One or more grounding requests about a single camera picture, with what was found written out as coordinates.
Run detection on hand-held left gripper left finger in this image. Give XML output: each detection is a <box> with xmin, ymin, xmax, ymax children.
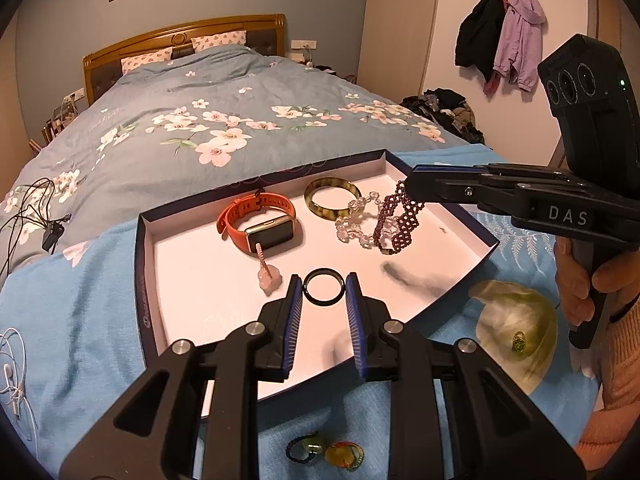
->
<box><xmin>59</xmin><ymin>274</ymin><xmax>304</xmax><ymax>480</ymax></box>

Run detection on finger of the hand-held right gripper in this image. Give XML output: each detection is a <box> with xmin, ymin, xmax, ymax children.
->
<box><xmin>404</xmin><ymin>166</ymin><xmax>523</xmax><ymax>218</ymax></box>
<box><xmin>414</xmin><ymin>162</ymin><xmax>588</xmax><ymax>186</ymax></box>

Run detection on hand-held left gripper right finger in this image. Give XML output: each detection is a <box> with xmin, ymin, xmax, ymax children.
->
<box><xmin>344</xmin><ymin>272</ymin><xmax>587</xmax><ymax>480</ymax></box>

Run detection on black ring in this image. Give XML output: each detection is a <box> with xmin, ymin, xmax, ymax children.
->
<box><xmin>304</xmin><ymin>268</ymin><xmax>346</xmax><ymax>307</ymax></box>

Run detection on pink crystal pendant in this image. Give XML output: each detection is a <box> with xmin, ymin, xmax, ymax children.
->
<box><xmin>255</xmin><ymin>242</ymin><xmax>283</xmax><ymax>293</ymax></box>

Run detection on purple beaded bracelet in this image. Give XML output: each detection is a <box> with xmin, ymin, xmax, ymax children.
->
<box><xmin>372</xmin><ymin>180</ymin><xmax>427</xmax><ymax>255</ymax></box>

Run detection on orange smartwatch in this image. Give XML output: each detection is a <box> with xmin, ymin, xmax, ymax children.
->
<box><xmin>216</xmin><ymin>191</ymin><xmax>297</xmax><ymax>257</ymax></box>

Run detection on clear crystal bead bracelet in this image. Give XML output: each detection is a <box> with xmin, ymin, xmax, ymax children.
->
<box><xmin>335</xmin><ymin>191</ymin><xmax>388</xmax><ymax>249</ymax></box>

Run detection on green-brown bangle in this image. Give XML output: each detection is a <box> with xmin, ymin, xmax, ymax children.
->
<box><xmin>304</xmin><ymin>177</ymin><xmax>362</xmax><ymax>222</ymax></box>

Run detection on dark blue shallow box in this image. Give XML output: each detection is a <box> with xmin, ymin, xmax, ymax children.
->
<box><xmin>135</xmin><ymin>148</ymin><xmax>500</xmax><ymax>418</ymax></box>

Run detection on yellow bead hair tie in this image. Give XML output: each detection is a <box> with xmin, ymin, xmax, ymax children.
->
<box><xmin>324</xmin><ymin>441</ymin><xmax>366</xmax><ymax>472</ymax></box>

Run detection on person's right forearm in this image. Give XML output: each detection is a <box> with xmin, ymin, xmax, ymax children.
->
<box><xmin>575</xmin><ymin>297</ymin><xmax>640</xmax><ymax>472</ymax></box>

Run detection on person's right hand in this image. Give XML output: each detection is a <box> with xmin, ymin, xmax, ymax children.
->
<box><xmin>554</xmin><ymin>237</ymin><xmax>640</xmax><ymax>331</ymax></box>

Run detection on pile of dark clothes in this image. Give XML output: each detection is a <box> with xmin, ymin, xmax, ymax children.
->
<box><xmin>400</xmin><ymin>87</ymin><xmax>485</xmax><ymax>143</ymax></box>

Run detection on purple jacket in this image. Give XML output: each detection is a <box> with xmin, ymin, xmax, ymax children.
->
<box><xmin>492</xmin><ymin>0</ymin><xmax>546</xmax><ymax>92</ymax></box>

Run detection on brown wooden door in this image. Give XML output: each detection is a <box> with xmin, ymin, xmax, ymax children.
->
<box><xmin>582</xmin><ymin>0</ymin><xmax>626</xmax><ymax>51</ymax></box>

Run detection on black jacket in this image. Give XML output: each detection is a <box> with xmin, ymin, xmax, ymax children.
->
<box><xmin>454</xmin><ymin>0</ymin><xmax>507</xmax><ymax>83</ymax></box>

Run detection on beige wardrobe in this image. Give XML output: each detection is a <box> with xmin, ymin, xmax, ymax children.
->
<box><xmin>357</xmin><ymin>0</ymin><xmax>443</xmax><ymax>101</ymax></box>

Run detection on bedside table clutter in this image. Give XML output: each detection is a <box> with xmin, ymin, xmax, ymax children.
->
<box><xmin>300</xmin><ymin>57</ymin><xmax>358</xmax><ymax>83</ymax></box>

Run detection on blue flower print blanket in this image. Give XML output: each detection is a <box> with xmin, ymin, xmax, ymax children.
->
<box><xmin>0</xmin><ymin>142</ymin><xmax>601</xmax><ymax>480</ymax></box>

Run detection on grey-blue floral duvet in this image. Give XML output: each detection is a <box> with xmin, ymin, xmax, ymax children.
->
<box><xmin>0</xmin><ymin>44</ymin><xmax>446</xmax><ymax>281</ymax></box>

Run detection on spotted white pillow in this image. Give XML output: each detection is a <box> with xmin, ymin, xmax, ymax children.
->
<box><xmin>191</xmin><ymin>30</ymin><xmax>248</xmax><ymax>52</ymax></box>
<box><xmin>121</xmin><ymin>46</ymin><xmax>174</xmax><ymax>73</ymax></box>

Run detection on white earphones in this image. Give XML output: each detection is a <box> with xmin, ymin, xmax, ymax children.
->
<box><xmin>0</xmin><ymin>327</ymin><xmax>31</xmax><ymax>421</ymax></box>

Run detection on bedside bottles and chargers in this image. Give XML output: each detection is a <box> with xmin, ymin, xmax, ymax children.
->
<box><xmin>42</xmin><ymin>100</ymin><xmax>78</xmax><ymax>143</ymax></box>

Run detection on wooden bed headboard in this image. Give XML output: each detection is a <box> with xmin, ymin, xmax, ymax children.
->
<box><xmin>82</xmin><ymin>14</ymin><xmax>287</xmax><ymax>107</ymax></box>

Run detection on black charger cable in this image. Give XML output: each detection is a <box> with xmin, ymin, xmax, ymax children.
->
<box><xmin>0</xmin><ymin>177</ymin><xmax>71</xmax><ymax>256</ymax></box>

